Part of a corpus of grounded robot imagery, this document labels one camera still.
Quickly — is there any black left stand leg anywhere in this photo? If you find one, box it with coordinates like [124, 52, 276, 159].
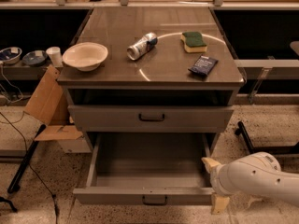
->
[7, 123, 47, 194]

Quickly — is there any white blue bowl on shelf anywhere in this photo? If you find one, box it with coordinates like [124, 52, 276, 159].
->
[0, 47, 22, 65]

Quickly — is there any grey drawer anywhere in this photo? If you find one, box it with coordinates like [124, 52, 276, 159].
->
[68, 105, 233, 133]
[74, 133, 213, 206]

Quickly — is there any black floor cable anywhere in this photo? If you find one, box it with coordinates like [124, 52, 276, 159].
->
[0, 112, 60, 224]

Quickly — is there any grey drawer cabinet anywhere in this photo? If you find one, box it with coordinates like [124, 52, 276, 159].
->
[58, 7, 244, 146]

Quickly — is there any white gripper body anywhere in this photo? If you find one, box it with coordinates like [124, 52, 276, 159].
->
[210, 164, 233, 196]

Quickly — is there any green yellow sponge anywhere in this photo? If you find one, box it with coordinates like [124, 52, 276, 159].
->
[180, 32, 207, 53]

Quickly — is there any dark blue snack packet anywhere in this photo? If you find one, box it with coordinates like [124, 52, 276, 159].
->
[189, 55, 218, 77]

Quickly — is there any brown cardboard box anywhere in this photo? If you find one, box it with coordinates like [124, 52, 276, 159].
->
[24, 65, 92, 153]

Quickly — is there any white paper cup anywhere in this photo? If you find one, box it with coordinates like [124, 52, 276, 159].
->
[46, 47, 63, 67]

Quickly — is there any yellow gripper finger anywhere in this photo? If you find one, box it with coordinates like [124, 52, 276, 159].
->
[211, 193, 230, 215]
[202, 157, 221, 174]

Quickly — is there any silver blue soda can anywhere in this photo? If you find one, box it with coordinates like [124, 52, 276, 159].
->
[127, 33, 158, 61]

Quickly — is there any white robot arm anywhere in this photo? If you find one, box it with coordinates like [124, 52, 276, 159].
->
[202, 152, 299, 214]

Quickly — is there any grey top drawer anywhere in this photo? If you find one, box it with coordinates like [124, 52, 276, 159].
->
[68, 105, 233, 133]

